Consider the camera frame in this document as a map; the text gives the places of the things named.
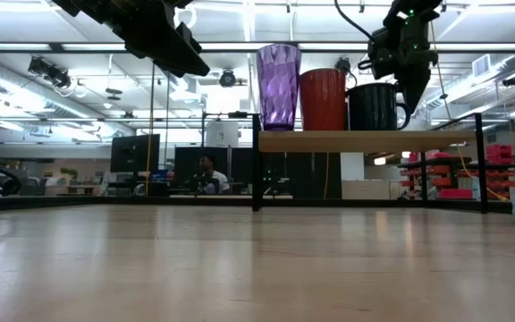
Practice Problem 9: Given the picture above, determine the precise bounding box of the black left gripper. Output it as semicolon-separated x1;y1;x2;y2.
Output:
85;0;211;79

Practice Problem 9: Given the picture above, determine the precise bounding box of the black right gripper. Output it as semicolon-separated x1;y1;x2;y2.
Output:
367;8;440;114

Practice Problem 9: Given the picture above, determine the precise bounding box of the dark navy mug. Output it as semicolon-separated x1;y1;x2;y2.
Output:
346;82;413;132

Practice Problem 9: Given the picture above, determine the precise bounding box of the orange mug white inside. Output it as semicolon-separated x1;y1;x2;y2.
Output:
299;68;348;132

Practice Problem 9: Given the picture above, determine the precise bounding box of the purple faceted plastic tumbler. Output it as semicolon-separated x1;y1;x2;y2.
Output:
256;43;303;132

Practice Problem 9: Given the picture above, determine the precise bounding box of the black monitor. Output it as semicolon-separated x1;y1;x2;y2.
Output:
109;133;162;175

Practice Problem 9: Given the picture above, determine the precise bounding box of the beige cabinet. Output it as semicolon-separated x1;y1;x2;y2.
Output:
341;180;402;201

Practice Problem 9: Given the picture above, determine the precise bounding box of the rack with red bins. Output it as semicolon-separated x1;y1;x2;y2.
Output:
398;143;515;201

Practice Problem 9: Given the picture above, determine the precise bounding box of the person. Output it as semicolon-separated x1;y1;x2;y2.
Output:
197;154;232;196

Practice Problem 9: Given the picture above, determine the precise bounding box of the black ceiling spotlight cluster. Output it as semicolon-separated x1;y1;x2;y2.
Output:
27;55;73;89

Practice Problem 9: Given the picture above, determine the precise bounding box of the round black ceiling camera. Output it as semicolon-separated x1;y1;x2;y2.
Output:
218;68;238;89

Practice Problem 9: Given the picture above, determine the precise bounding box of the wooden shelf black frame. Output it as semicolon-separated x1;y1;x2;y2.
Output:
251;111;491;214

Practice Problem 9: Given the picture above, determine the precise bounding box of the black aluminium table frame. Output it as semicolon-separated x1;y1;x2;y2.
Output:
0;194;514;215

